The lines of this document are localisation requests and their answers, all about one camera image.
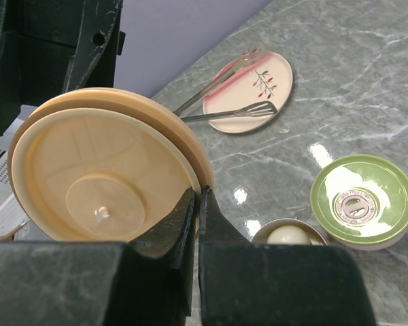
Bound metal tongs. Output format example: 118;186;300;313
173;42;269;117

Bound far steel lunch bowl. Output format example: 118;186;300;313
335;232;405;251

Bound orange round lid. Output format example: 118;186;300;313
7;88;214;242

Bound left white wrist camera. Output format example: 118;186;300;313
0;106;34;240

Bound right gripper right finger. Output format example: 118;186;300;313
198;187;376;325

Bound white egg ball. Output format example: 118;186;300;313
267;225;310;245

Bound steel lunch bowl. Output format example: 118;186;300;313
251;218;328;246
335;232;405;251

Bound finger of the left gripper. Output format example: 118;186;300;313
63;0;125;92

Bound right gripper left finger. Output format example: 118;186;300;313
0;189;196;325

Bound pink white plate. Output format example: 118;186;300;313
208;51;294;134

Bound green round lid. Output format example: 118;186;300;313
310;154;408;245

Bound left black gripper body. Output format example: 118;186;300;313
0;0;75;109

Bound near steel lunch bowl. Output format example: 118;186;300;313
251;218;328;246

